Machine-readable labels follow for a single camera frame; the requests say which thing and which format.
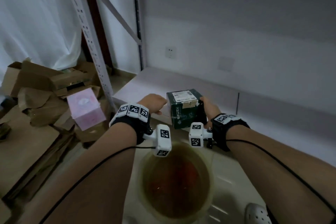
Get person's right hand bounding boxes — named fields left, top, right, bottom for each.
left=199, top=96, right=222, bottom=128

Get person's left hand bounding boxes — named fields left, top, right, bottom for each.
left=136, top=93, right=168, bottom=116

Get dark green labelled box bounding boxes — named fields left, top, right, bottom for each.
left=166, top=89, right=208, bottom=130

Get white metal shelf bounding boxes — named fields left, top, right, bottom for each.
left=59, top=0, right=336, bottom=167

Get pink box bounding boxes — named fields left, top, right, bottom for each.
left=66, top=87, right=107, bottom=131

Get red cleaning cloth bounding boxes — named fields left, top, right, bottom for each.
left=149, top=161, right=200, bottom=203

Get person's left forearm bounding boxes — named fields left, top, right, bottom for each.
left=18, top=122, right=138, bottom=224

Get person's right forearm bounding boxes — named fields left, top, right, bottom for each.
left=225, top=125, right=336, bottom=224

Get black right wristband with markers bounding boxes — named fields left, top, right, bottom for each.
left=211, top=113, right=251, bottom=152

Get black wristband with markers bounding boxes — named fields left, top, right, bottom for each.
left=211, top=113, right=251, bottom=152
left=109, top=103, right=153, bottom=145

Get black left wristband with markers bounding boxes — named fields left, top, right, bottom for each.
left=109, top=103, right=153, bottom=145

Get yellow plastic basin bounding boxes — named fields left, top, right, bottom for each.
left=139, top=141, right=214, bottom=223

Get white clog shoe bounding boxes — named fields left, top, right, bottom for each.
left=244, top=203, right=272, bottom=224

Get pile of cardboard boxes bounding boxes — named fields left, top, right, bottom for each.
left=0, top=59, right=116, bottom=214

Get white curtain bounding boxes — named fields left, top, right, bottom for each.
left=0, top=0, right=82, bottom=85

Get blank white wall plate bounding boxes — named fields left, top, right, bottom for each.
left=218, top=56, right=235, bottom=72

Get white wall socket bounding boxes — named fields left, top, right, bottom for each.
left=165, top=45, right=178, bottom=60

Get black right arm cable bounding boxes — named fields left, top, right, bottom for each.
left=207, top=139, right=336, bottom=215

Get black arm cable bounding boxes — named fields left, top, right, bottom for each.
left=207, top=139, right=336, bottom=215
left=39, top=146, right=157, bottom=224

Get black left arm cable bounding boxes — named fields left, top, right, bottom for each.
left=39, top=146, right=157, bottom=224

